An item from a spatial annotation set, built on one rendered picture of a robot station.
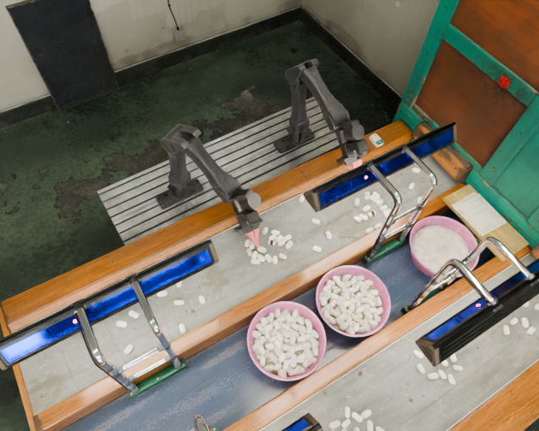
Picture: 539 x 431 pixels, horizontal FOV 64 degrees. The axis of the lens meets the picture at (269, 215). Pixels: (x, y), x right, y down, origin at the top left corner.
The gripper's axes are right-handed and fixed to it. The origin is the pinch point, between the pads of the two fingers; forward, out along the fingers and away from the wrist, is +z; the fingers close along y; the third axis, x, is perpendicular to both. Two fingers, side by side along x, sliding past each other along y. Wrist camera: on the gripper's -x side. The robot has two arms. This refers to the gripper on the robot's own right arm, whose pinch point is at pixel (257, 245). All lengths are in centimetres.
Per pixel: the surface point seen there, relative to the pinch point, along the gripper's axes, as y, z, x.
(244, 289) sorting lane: -12.5, 11.1, -6.3
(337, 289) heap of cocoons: 17.0, 24.1, -17.4
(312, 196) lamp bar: 14.8, -14.5, -31.3
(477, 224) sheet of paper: 80, 27, -24
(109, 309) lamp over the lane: -53, -11, -31
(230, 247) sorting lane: -8.8, -2.5, 5.0
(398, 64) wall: 165, -43, 95
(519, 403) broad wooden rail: 44, 70, -58
